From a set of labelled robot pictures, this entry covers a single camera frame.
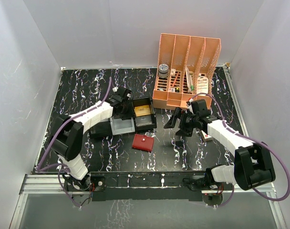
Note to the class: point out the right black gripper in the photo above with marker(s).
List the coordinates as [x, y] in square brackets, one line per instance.
[183, 121]

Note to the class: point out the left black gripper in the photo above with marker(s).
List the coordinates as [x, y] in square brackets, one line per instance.
[125, 110]

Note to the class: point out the red leather card holder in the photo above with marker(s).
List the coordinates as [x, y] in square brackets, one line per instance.
[143, 142]

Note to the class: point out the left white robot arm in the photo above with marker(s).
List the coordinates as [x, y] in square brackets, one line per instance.
[68, 130]

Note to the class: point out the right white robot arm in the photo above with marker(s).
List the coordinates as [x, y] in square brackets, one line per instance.
[252, 166]

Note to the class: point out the gold card in black box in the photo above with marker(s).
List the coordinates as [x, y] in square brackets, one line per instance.
[142, 110]

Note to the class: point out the grey plastic tray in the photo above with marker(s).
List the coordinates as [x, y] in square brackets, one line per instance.
[119, 126]

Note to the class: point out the black open tray box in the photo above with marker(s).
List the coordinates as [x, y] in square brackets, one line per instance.
[145, 117]

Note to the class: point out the white small box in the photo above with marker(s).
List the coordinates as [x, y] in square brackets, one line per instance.
[205, 137]

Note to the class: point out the white label packet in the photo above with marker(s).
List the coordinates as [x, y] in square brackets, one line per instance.
[202, 85]

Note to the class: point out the small round jar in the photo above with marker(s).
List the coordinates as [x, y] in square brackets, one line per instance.
[163, 70]

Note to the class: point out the orange plastic file organizer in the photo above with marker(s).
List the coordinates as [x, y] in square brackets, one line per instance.
[187, 57]

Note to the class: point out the black front mounting rail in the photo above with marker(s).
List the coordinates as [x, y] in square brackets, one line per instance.
[159, 185]

